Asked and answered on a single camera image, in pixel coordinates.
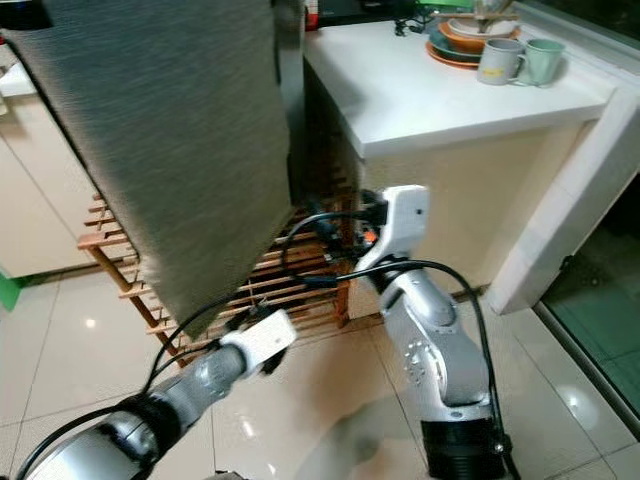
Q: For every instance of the orange plate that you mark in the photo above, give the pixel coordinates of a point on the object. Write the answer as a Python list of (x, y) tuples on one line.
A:
[(448, 61)]

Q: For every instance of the wooden slatted rack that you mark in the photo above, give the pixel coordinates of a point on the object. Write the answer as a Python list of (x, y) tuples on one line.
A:
[(290, 290)]

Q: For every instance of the orange bowl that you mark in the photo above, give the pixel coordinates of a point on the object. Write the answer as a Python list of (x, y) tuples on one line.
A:
[(465, 38)]

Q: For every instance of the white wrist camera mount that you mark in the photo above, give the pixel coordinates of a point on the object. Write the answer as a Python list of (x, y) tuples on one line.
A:
[(265, 338), (405, 215)]

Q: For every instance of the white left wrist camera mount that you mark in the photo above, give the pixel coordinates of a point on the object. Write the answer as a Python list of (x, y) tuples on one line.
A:
[(265, 338)]

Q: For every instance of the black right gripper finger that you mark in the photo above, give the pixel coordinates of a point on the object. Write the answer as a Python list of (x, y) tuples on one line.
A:
[(375, 200), (324, 230)]

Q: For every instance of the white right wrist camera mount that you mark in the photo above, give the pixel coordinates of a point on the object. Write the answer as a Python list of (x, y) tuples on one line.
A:
[(405, 215)]

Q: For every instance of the white counter kitchen unit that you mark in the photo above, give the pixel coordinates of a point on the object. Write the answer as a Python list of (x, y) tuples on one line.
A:
[(440, 100)]

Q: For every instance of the cream base cabinet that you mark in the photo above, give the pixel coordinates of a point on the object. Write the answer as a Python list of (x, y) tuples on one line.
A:
[(40, 180)]

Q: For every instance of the black door threshold rail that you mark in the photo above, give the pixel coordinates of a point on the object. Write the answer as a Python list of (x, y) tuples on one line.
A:
[(590, 370)]

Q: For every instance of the grey mug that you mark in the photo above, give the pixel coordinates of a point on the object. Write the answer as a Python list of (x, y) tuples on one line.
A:
[(498, 62)]

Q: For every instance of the green flat board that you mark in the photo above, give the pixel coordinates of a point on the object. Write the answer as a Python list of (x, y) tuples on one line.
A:
[(10, 292)]

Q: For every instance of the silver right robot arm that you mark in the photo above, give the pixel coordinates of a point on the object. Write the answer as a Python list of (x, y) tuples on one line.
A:
[(440, 340)]

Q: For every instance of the pale green mug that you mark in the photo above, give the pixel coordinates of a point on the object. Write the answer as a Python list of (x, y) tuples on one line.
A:
[(545, 62)]

